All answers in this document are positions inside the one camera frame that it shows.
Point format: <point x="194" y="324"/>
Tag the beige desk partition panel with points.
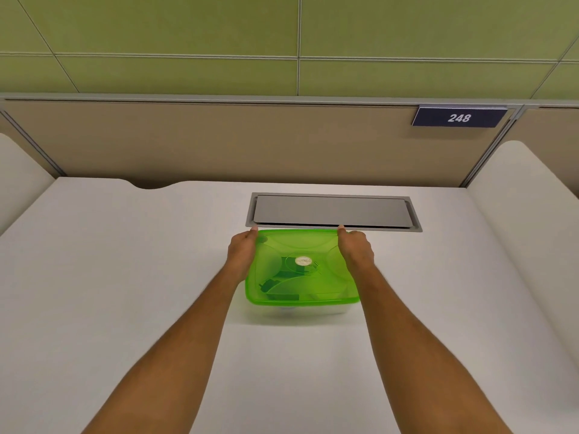
<point x="258" y="140"/>

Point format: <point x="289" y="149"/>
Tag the person's left thumb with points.
<point x="253" y="234"/>

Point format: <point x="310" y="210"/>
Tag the person's right thumb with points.
<point x="342" y="234"/>

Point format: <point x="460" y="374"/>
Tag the person's left hand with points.
<point x="240" y="253"/>

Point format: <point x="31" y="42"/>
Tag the green translucent container lid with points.
<point x="301" y="271"/>

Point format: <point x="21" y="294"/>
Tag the white round lid sticker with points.
<point x="304" y="261"/>

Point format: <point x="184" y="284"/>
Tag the person's right forearm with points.
<point x="420" y="357"/>

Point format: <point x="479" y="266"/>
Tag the person's right hand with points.
<point x="357" y="253"/>

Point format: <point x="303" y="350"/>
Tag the dark blue number sign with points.
<point x="459" y="117"/>

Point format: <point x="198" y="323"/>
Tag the person's left forearm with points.
<point x="167" y="352"/>

